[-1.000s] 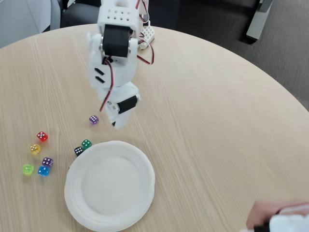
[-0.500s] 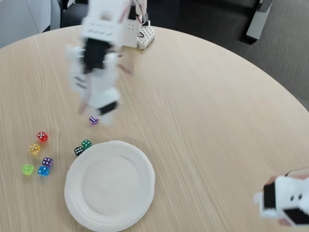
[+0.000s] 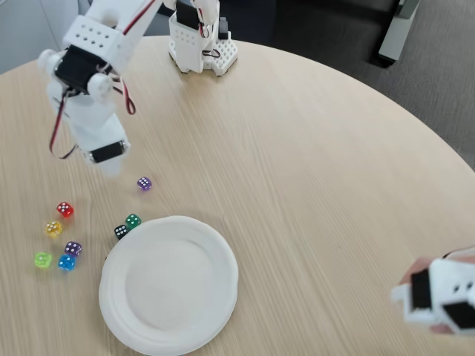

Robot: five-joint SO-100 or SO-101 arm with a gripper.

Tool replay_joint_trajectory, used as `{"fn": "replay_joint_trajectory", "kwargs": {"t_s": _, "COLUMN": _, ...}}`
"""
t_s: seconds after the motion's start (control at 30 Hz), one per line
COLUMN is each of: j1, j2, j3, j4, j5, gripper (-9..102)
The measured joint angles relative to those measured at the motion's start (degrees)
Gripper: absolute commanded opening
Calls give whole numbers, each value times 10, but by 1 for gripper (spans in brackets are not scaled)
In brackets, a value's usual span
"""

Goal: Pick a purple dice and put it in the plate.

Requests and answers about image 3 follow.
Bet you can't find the person's hand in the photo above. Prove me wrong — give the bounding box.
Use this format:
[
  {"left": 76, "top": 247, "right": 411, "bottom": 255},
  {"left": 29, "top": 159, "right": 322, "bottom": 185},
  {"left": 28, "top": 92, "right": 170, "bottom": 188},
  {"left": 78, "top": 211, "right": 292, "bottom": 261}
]
[{"left": 402, "top": 257, "right": 459, "bottom": 336}]

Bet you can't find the yellow translucent die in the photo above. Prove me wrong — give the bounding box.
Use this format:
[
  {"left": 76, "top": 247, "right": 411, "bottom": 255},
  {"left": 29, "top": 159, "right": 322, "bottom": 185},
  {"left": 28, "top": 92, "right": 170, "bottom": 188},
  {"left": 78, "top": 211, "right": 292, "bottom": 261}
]
[{"left": 45, "top": 220, "right": 63, "bottom": 239}]

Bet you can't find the blue translucent die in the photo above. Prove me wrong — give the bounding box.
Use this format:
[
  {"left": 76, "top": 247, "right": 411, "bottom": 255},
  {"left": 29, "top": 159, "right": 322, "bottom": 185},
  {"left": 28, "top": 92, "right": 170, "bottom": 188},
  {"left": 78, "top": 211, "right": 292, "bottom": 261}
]
[{"left": 57, "top": 254, "right": 76, "bottom": 272}]

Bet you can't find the white paper plate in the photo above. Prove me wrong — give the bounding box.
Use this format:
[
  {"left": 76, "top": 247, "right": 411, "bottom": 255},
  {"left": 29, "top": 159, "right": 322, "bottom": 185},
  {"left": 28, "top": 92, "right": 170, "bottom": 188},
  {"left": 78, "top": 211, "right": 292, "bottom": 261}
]
[{"left": 98, "top": 215, "right": 239, "bottom": 356}]

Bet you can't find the white cabinet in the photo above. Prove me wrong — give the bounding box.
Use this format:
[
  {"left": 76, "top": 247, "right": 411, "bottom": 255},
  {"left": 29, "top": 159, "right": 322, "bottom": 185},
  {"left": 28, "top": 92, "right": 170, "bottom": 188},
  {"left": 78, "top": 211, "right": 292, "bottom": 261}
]
[{"left": 0, "top": 0, "right": 92, "bottom": 74}]

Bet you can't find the grey desk leg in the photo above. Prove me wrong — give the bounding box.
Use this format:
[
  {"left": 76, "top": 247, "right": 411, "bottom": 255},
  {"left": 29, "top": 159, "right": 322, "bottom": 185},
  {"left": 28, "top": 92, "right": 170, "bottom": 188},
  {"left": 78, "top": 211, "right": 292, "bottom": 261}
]
[{"left": 378, "top": 0, "right": 420, "bottom": 67}]

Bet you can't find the lime green translucent die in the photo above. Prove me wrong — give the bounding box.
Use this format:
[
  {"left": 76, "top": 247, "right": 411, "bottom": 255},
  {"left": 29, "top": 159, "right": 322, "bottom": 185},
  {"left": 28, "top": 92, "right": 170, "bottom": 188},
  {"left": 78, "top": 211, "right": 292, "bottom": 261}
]
[{"left": 34, "top": 251, "right": 53, "bottom": 270}]

